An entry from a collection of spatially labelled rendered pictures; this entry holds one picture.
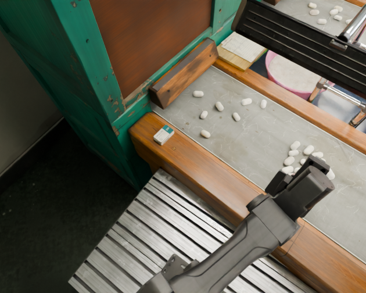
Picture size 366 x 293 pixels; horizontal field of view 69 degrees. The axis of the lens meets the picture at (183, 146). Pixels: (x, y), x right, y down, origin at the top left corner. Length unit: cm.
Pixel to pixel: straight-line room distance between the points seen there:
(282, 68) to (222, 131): 37
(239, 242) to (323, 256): 40
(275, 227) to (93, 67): 50
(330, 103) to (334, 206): 44
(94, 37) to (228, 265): 50
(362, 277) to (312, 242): 13
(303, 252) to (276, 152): 30
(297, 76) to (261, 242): 77
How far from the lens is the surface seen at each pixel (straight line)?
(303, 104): 99
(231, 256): 43
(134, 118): 89
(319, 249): 81
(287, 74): 110
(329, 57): 67
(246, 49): 109
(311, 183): 51
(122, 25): 69
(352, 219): 90
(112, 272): 86
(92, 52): 64
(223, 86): 100
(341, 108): 116
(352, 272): 83
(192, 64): 92
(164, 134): 83
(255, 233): 45
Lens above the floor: 150
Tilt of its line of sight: 62 degrees down
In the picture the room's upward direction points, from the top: 3 degrees counter-clockwise
